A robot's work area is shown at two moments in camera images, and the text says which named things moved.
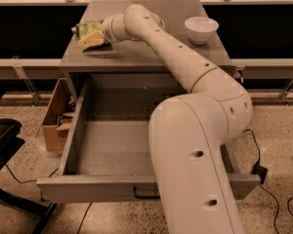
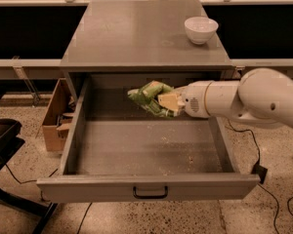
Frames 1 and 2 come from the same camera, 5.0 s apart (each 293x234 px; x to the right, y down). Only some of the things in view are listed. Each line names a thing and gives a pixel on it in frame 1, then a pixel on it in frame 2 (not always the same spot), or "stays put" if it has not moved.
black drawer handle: (144, 197) stays put
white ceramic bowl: (200, 28) stays put
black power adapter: (260, 171) stays put
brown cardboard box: (59, 118) stays put
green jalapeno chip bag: (83, 29) -> (147, 97)
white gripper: (107, 29) -> (193, 98)
